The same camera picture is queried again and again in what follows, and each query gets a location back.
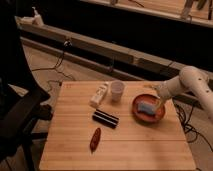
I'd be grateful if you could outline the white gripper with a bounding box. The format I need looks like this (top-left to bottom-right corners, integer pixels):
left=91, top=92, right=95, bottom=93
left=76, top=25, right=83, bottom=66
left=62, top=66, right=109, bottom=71
left=154, top=82, right=171, bottom=111

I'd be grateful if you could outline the black striped eraser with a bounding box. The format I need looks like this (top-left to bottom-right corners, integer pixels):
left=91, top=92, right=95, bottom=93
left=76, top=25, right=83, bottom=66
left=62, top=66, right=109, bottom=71
left=92, top=110, right=119, bottom=128

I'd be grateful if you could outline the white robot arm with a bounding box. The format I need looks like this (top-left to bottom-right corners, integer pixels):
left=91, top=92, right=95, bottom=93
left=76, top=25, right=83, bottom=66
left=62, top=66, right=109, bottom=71
left=153, top=66, right=213, bottom=122

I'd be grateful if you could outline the white ceramic cup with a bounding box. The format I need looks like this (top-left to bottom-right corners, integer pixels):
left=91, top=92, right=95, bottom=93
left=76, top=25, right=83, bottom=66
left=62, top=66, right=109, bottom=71
left=110, top=80, right=125, bottom=102

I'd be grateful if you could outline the blue sponge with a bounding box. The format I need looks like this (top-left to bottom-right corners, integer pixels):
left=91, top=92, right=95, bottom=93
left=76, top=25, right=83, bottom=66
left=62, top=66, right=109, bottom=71
left=137, top=102, right=155, bottom=115

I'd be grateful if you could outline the red sausage toy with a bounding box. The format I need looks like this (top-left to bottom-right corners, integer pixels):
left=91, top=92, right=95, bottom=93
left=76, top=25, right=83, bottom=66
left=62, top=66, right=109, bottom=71
left=90, top=128, right=101, bottom=152

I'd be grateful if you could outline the black office chair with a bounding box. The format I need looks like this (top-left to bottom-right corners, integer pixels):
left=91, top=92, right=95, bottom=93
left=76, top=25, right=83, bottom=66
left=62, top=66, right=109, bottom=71
left=0, top=0, right=52, bottom=171

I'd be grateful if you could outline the white pump dispenser bottle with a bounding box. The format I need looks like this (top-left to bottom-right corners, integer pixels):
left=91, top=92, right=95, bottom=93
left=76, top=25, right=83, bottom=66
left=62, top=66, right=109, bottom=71
left=32, top=7, right=44, bottom=26

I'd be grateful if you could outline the black cable right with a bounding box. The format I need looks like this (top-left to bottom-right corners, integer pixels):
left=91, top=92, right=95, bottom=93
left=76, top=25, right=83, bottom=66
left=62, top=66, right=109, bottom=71
left=173, top=102, right=213, bottom=153

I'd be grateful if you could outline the black floor cable left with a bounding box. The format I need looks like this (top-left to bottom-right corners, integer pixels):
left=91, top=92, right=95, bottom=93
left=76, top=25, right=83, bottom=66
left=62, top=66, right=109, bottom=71
left=31, top=39, right=76, bottom=94

